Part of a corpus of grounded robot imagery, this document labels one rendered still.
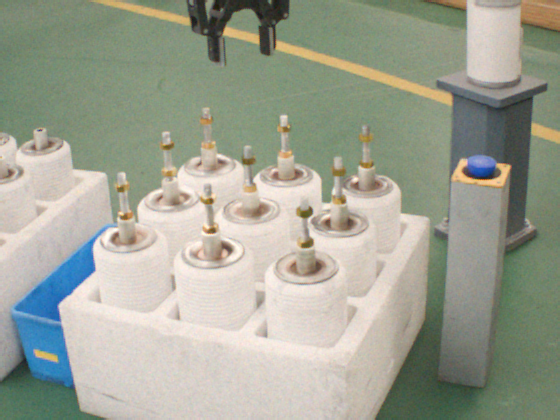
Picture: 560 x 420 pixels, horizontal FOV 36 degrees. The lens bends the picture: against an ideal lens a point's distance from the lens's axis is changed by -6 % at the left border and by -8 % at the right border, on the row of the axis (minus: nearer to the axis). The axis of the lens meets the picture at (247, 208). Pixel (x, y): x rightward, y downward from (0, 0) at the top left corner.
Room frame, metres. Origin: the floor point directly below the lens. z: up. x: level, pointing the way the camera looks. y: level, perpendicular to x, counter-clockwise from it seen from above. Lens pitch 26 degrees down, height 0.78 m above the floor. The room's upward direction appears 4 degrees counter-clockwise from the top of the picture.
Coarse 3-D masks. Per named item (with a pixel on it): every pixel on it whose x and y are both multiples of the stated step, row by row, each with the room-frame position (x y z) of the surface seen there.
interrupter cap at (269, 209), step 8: (232, 200) 1.12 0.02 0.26; (240, 200) 1.12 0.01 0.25; (264, 200) 1.12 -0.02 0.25; (272, 200) 1.11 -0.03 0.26; (224, 208) 1.10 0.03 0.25; (232, 208) 1.10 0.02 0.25; (240, 208) 1.10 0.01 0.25; (264, 208) 1.10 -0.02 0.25; (272, 208) 1.09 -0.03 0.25; (224, 216) 1.08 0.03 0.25; (232, 216) 1.08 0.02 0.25; (240, 216) 1.07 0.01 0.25; (248, 216) 1.08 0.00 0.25; (256, 216) 1.07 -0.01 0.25; (264, 216) 1.07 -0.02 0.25; (272, 216) 1.07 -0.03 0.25; (248, 224) 1.05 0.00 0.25
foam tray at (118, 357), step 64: (384, 256) 1.08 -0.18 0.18; (64, 320) 0.99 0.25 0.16; (128, 320) 0.95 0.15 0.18; (256, 320) 0.94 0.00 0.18; (384, 320) 0.96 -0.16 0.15; (128, 384) 0.96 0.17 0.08; (192, 384) 0.92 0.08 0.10; (256, 384) 0.88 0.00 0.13; (320, 384) 0.84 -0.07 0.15; (384, 384) 0.98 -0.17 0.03
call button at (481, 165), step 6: (474, 156) 1.05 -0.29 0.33; (480, 156) 1.05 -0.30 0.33; (486, 156) 1.05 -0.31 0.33; (468, 162) 1.03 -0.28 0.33; (474, 162) 1.03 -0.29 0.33; (480, 162) 1.03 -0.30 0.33; (486, 162) 1.03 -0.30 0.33; (492, 162) 1.03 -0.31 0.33; (468, 168) 1.03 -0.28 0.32; (474, 168) 1.02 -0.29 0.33; (480, 168) 1.02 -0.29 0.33; (486, 168) 1.01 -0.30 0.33; (492, 168) 1.02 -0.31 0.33; (474, 174) 1.02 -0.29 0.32; (480, 174) 1.02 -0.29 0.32; (486, 174) 1.02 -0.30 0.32
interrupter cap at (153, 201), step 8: (152, 192) 1.16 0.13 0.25; (160, 192) 1.16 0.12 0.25; (184, 192) 1.16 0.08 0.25; (192, 192) 1.16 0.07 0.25; (144, 200) 1.14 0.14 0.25; (152, 200) 1.14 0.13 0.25; (160, 200) 1.14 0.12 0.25; (184, 200) 1.14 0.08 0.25; (192, 200) 1.13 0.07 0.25; (152, 208) 1.11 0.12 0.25; (160, 208) 1.11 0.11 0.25; (168, 208) 1.11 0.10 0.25; (176, 208) 1.11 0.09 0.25; (184, 208) 1.11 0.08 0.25
